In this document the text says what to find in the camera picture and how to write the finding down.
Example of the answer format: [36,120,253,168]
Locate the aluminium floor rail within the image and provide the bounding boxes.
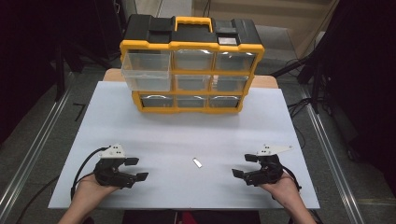
[299,85,366,224]
[0,72,76,217]

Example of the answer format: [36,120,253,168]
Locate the set of small clear drawers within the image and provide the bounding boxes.
[139,49,258,109]

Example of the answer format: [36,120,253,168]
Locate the black floor cable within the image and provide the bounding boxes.
[14,175,61,224]

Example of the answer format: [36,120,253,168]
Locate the person's left hand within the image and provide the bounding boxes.
[75,172,121,203]

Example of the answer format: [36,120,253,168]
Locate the black metal stand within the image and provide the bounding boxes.
[54,36,67,103]
[270,52,325,115]

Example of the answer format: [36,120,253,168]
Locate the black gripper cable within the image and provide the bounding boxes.
[70,146,112,201]
[280,165,303,192]

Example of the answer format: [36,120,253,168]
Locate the person's dark clothing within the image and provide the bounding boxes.
[121,209,262,224]

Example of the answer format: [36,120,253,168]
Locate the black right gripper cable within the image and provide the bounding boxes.
[280,165,303,192]

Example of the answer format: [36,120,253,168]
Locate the yellow and black organizer cabinet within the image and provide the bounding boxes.
[119,13,266,115]

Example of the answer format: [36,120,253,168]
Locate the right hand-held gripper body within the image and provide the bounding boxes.
[242,143,294,188]

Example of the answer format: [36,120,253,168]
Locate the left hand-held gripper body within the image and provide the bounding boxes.
[92,143,138,190]

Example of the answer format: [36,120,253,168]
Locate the person's right hand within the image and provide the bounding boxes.
[259,171,301,202]

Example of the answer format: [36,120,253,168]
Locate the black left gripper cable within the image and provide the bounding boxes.
[70,146,112,201]

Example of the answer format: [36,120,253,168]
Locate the black floor cables bundle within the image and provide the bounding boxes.
[287,96,316,147]

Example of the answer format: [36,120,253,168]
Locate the clear plastic drawer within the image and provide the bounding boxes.
[120,50,173,92]

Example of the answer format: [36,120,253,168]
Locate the white table board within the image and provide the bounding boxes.
[48,80,321,210]

